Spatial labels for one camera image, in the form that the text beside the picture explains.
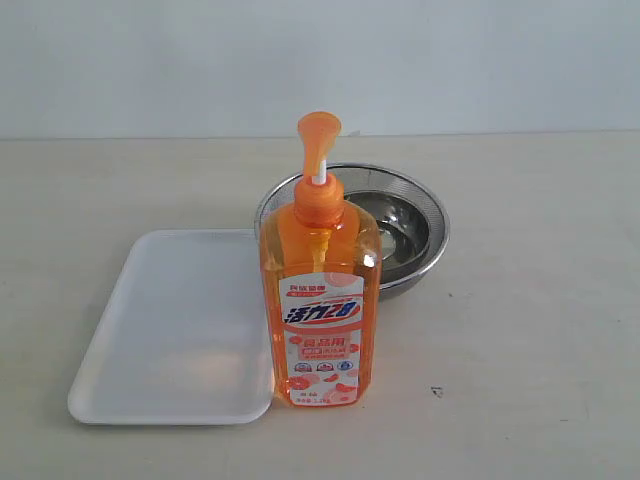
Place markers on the small stainless steel bowl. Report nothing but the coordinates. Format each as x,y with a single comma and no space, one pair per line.
403,228

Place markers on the white rectangular plastic tray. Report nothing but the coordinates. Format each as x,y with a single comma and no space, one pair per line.
183,339

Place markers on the orange dish soap pump bottle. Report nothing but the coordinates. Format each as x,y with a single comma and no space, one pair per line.
321,262

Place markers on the steel mesh colander bowl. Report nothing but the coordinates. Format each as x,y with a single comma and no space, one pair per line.
366,177

